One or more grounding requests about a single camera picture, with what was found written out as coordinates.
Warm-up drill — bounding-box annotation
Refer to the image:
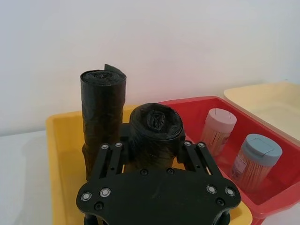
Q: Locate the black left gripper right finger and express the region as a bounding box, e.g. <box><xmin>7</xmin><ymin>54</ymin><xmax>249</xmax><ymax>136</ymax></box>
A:
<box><xmin>177</xmin><ymin>139</ymin><xmax>224</xmax><ymax>176</ymax></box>

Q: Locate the pink-lidded toothpick jar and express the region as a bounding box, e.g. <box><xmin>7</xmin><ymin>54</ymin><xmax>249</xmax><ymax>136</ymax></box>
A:
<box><xmin>201</xmin><ymin>108</ymin><xmax>238</xmax><ymax>158</ymax></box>

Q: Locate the yellow plastic bin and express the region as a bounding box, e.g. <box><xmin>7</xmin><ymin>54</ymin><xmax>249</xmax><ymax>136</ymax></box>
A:
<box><xmin>45</xmin><ymin>104</ymin><xmax>254</xmax><ymax>225</ymax></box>

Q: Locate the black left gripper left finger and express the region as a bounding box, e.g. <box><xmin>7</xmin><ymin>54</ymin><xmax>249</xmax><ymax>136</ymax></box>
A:
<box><xmin>92</xmin><ymin>123</ymin><xmax>132</xmax><ymax>180</ymax></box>

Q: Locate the red plastic bin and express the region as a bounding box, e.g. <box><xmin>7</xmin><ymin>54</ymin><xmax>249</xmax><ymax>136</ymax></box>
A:
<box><xmin>157</xmin><ymin>95</ymin><xmax>300</xmax><ymax>225</ymax></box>

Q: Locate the black garbage bag roll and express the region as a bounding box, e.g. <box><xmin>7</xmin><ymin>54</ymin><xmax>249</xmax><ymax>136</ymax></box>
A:
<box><xmin>79</xmin><ymin>63</ymin><xmax>128</xmax><ymax>181</ymax></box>
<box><xmin>128</xmin><ymin>102</ymin><xmax>185</xmax><ymax>173</ymax></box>

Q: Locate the cream plastic bin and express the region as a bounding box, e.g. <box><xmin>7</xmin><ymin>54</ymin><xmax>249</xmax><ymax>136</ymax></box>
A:
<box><xmin>223</xmin><ymin>80</ymin><xmax>300</xmax><ymax>146</ymax></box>

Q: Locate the blue-grey-lidded toothpick jar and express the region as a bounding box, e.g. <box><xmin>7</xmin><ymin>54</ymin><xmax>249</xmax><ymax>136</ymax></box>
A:
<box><xmin>230</xmin><ymin>133</ymin><xmax>283</xmax><ymax>194</ymax></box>

